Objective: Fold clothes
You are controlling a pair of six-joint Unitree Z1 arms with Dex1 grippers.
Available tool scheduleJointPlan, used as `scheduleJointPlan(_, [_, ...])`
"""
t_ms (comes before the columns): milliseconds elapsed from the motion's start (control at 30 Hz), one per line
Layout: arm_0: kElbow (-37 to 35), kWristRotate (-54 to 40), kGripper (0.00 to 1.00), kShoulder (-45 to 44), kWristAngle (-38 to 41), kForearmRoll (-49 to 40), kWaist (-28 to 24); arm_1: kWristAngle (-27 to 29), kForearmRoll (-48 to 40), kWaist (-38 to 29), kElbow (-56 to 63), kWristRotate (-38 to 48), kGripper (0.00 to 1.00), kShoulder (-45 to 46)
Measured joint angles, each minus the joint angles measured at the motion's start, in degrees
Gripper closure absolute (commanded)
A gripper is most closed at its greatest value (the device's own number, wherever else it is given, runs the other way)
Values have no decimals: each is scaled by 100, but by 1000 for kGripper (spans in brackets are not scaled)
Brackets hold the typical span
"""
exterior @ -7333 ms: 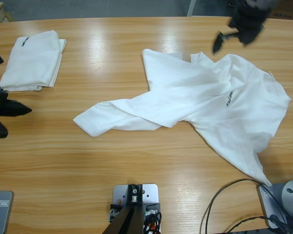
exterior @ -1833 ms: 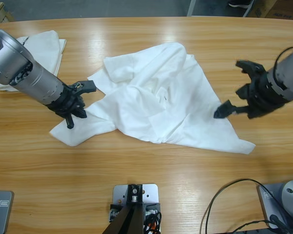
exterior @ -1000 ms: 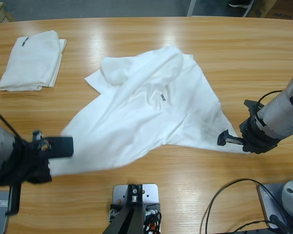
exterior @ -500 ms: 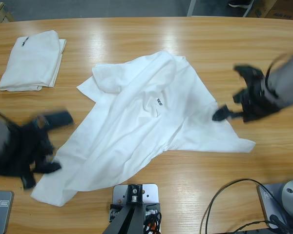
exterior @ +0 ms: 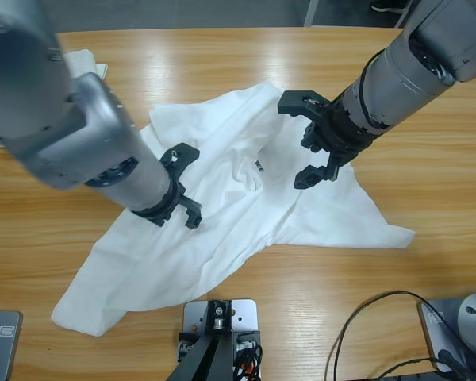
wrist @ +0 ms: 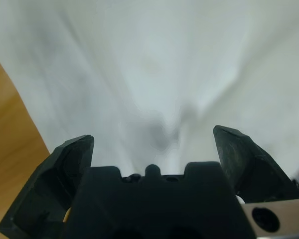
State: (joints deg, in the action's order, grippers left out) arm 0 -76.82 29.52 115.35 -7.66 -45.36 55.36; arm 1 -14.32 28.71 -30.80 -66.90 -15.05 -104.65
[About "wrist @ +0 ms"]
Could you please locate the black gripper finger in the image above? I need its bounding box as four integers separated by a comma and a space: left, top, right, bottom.
0, 134, 94, 239
213, 125, 299, 203

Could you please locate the white T-shirt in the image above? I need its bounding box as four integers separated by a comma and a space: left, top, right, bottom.
0, 0, 299, 181

